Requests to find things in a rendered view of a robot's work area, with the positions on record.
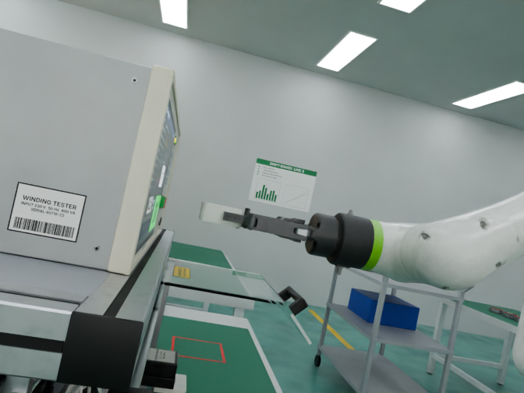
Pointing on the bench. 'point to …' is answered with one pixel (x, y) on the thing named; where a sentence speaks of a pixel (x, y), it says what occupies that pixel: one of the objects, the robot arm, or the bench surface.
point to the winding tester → (79, 152)
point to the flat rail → (146, 341)
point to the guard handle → (294, 299)
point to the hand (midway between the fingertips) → (219, 214)
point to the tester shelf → (77, 317)
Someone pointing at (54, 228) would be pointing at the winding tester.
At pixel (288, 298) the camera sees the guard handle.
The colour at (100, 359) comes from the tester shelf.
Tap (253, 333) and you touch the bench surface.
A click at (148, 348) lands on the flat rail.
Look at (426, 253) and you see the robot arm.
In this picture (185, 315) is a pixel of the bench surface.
